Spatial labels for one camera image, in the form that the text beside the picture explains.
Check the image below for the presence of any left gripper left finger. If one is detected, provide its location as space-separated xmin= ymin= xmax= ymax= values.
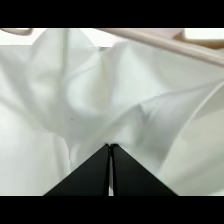
xmin=43 ymin=143 xmax=111 ymax=197

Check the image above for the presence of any white long-sleeved shirt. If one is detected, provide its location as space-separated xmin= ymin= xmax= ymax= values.
xmin=0 ymin=27 xmax=224 ymax=197

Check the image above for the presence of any white clothes hanger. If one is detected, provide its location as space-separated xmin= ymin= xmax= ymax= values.
xmin=0 ymin=27 xmax=224 ymax=68

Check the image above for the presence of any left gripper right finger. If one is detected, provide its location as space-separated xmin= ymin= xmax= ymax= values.
xmin=110 ymin=143 xmax=180 ymax=197

